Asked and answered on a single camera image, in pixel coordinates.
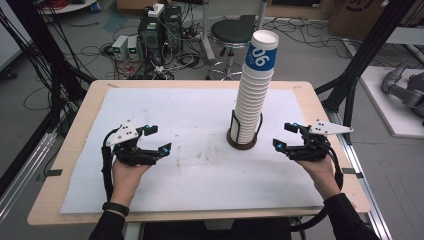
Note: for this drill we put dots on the black wristband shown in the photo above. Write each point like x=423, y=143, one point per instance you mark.
x=115, y=208

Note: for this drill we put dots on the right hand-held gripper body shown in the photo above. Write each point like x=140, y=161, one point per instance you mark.
x=313, y=150

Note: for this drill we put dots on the black computer tower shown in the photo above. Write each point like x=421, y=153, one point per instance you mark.
x=156, y=36

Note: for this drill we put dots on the stack of white paper cups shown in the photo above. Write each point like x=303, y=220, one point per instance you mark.
x=255, y=90

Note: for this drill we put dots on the dark round cup holder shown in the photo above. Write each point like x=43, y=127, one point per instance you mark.
x=242, y=145

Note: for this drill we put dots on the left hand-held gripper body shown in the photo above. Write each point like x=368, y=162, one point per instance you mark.
x=128, y=151

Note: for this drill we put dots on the white power strip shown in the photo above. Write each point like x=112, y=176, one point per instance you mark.
x=156, y=10

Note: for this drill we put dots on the white floor board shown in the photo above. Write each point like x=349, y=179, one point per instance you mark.
x=383, y=106

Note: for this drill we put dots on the brown cardboard box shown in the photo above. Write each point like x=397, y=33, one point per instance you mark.
x=366, y=16

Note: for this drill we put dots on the grey power supply box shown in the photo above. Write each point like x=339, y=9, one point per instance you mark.
x=119, y=46
x=133, y=47

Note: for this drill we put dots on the white table mat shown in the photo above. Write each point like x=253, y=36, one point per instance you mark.
x=186, y=180

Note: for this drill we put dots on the person's right hand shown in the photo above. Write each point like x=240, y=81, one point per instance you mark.
x=323, y=176

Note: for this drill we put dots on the white table leg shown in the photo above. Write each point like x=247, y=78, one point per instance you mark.
x=208, y=40

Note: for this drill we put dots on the aluminium rail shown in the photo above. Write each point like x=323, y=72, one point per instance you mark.
x=363, y=186
x=23, y=176

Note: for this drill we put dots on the black round stool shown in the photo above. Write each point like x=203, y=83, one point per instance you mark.
x=231, y=31

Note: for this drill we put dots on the person's left hand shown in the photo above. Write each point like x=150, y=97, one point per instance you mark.
x=125, y=180

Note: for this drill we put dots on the white round table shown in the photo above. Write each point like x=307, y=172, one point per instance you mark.
x=71, y=7

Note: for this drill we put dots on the black tape strip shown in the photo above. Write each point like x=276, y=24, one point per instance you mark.
x=53, y=172
x=351, y=171

